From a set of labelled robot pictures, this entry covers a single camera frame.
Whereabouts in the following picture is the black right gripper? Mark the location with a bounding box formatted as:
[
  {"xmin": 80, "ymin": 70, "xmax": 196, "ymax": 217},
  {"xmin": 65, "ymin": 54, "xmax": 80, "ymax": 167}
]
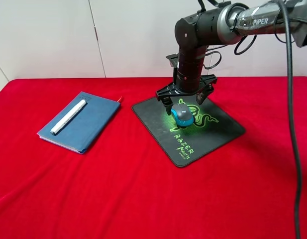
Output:
[{"xmin": 156, "ymin": 74, "xmax": 217, "ymax": 115}]

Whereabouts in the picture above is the white pen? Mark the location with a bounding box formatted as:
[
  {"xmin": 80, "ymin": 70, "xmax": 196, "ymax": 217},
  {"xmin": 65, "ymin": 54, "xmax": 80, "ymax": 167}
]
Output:
[{"xmin": 50, "ymin": 100, "xmax": 87, "ymax": 135}]

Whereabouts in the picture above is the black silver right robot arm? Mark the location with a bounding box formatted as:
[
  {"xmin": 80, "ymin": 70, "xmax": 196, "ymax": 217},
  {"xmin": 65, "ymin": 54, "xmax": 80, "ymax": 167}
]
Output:
[{"xmin": 156, "ymin": 0, "xmax": 285, "ymax": 115}]

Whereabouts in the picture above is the black green Razer mouse pad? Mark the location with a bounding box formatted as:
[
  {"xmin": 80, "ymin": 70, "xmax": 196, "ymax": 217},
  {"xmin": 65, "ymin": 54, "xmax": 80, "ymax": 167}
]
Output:
[{"xmin": 132, "ymin": 96, "xmax": 245, "ymax": 168}]

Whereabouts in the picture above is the grey blue computer mouse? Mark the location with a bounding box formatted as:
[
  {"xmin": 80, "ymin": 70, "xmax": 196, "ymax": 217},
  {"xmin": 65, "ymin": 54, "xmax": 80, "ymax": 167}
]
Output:
[{"xmin": 171, "ymin": 103, "xmax": 195, "ymax": 127}]

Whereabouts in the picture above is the blue hardcover notebook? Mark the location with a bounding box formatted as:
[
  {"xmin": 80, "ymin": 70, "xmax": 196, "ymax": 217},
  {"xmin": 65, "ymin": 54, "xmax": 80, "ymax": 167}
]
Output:
[{"xmin": 37, "ymin": 92, "xmax": 120, "ymax": 154}]

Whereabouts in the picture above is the red velvet tablecloth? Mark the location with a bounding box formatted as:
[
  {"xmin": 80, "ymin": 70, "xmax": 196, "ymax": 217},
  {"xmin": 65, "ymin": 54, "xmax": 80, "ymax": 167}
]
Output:
[{"xmin": 0, "ymin": 76, "xmax": 307, "ymax": 239}]

